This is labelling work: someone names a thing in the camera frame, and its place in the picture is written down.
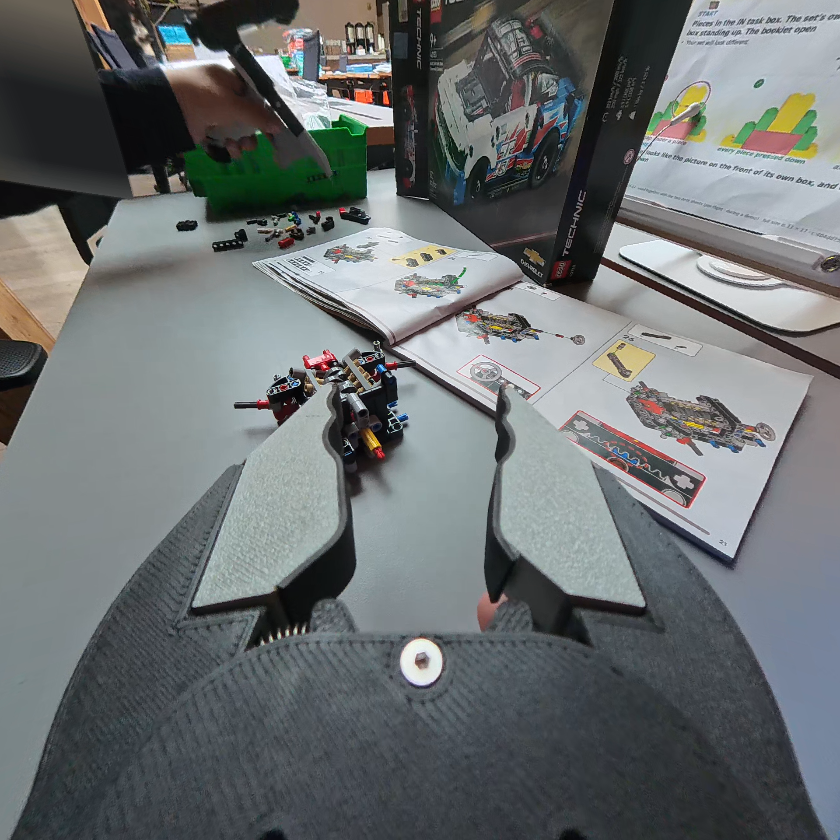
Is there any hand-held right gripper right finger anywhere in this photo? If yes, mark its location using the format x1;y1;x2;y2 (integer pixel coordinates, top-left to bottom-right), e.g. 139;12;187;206
483;382;648;647

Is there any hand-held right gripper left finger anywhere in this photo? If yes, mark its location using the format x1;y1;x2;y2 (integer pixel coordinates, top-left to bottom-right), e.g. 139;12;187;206
189;384;358;621

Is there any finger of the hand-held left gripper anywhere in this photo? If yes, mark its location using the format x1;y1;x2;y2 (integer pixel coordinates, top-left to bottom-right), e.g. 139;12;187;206
270;125;334;179

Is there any pile of lego pieces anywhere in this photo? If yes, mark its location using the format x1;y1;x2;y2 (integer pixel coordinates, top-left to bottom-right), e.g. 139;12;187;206
246;209;371;250

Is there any partly built lego assembly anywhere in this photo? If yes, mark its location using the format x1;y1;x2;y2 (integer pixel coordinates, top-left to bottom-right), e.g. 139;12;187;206
234;346;414;475

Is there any person's left forearm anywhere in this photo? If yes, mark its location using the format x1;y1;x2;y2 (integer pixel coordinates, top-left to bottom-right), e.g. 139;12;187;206
98;66;194;175

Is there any open lego instruction booklet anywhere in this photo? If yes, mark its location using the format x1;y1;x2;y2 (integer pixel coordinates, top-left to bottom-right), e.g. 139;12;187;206
252;226;815;564

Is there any black lego set box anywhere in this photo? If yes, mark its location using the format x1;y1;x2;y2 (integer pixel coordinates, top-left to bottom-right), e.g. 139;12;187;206
387;0;694;286

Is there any person's left hand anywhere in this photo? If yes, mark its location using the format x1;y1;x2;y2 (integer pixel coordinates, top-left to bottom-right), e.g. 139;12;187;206
164;62;283;142

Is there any green plastic bin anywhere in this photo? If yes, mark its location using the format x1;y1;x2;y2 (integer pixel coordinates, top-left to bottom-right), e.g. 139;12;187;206
184;115;368;214

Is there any clear plastic bag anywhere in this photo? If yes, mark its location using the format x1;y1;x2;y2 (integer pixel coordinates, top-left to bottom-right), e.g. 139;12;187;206
272;66;332;132

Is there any black chair armrest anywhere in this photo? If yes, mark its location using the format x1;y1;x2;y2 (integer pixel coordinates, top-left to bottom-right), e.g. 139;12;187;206
0;340;48;395

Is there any white monitor stand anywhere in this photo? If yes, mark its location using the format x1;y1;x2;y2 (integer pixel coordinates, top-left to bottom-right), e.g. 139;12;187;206
619;239;840;336

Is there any monitor with instruction screen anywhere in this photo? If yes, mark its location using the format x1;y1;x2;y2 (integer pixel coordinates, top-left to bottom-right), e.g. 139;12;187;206
620;0;840;286

